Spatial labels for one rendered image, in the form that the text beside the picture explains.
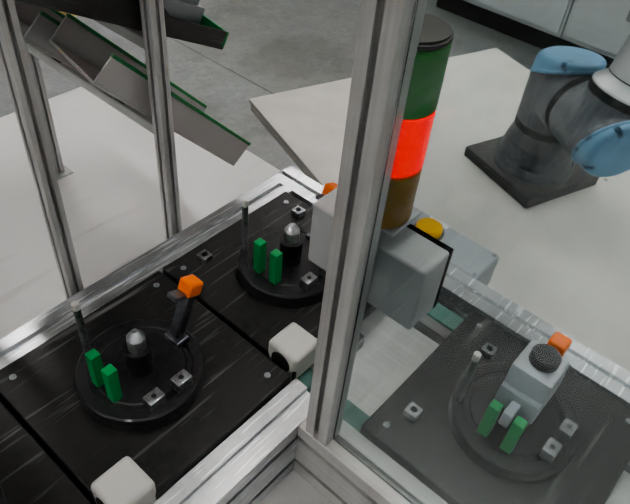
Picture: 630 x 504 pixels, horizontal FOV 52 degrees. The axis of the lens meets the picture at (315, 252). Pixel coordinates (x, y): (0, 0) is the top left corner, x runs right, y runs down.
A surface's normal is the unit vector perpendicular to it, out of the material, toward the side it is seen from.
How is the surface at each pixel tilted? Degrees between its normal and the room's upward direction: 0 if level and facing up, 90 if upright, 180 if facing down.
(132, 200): 0
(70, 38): 90
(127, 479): 0
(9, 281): 0
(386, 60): 90
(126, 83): 90
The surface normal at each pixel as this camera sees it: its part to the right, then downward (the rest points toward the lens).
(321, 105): 0.08, -0.72
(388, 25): -0.66, 0.48
